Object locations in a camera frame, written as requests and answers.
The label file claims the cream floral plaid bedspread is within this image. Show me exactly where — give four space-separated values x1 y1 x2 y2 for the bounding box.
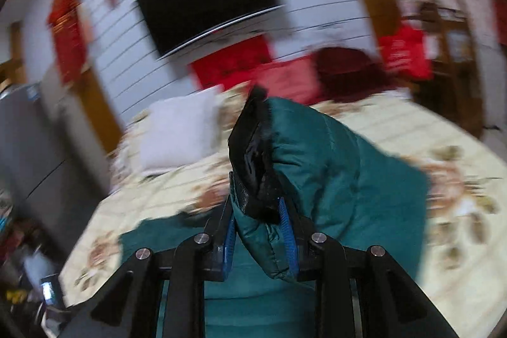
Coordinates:
60 92 506 337

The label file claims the grey refrigerator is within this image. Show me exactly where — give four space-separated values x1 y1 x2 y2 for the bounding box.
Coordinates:
1 84 100 248

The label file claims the dark red velvet cushion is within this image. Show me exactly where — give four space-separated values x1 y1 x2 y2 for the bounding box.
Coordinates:
314 47 395 102

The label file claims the red heart-shaped cushion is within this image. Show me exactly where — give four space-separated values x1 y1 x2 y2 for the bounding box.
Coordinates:
242 57 321 105

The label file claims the black curved television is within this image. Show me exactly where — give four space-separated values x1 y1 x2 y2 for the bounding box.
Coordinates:
137 0 281 58

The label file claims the wooden shelf rack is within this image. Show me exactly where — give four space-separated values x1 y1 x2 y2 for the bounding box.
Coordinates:
413 0 484 138

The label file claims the red chinese knot decoration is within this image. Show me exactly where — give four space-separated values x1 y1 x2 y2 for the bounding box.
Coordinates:
47 0 87 85

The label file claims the red banner with characters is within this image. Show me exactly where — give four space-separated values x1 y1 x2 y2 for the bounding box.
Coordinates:
190 35 273 90

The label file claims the white square pillow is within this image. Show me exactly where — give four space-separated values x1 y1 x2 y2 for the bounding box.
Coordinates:
138 85 222 176

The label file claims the red shopping bag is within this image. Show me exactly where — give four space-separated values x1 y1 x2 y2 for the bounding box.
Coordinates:
378 24 433 81

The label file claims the dark green puffer jacket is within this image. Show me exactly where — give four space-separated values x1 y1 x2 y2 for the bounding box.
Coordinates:
122 88 428 337

